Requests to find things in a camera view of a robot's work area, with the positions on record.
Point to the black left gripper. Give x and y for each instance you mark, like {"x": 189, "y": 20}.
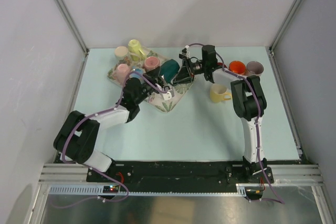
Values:
{"x": 154, "y": 76}

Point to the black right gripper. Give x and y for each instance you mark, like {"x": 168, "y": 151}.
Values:
{"x": 185, "y": 75}

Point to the pink face pattern mug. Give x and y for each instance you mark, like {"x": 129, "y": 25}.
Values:
{"x": 151, "y": 63}

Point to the dark green mug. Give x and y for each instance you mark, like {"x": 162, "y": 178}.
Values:
{"x": 169, "y": 70}

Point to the orange mug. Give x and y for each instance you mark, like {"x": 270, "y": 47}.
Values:
{"x": 237, "y": 67}

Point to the purple mug black handle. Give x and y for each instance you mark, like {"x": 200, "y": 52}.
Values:
{"x": 254, "y": 68}

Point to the red mug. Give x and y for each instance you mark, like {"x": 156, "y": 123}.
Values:
{"x": 221, "y": 65}

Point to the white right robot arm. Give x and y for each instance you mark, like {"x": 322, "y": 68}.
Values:
{"x": 249, "y": 104}

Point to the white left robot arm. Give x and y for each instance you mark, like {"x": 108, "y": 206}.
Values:
{"x": 77, "y": 137}

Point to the blue butterfly mug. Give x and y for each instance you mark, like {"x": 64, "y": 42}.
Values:
{"x": 136, "y": 73}

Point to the pale yellow green mug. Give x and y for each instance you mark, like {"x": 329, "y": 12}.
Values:
{"x": 136, "y": 51}

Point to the pink octagonal mug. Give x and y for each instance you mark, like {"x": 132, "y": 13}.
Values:
{"x": 121, "y": 72}

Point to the beige mug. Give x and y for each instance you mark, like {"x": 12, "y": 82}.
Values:
{"x": 122, "y": 54}

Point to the leaf pattern serving tray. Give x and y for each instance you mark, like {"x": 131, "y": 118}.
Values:
{"x": 155, "y": 99}

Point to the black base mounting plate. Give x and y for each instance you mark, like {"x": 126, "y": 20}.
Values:
{"x": 183, "y": 177}

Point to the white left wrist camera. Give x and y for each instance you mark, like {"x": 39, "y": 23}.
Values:
{"x": 167, "y": 93}

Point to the grey slotted cable duct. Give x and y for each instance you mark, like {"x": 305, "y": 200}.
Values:
{"x": 99, "y": 190}

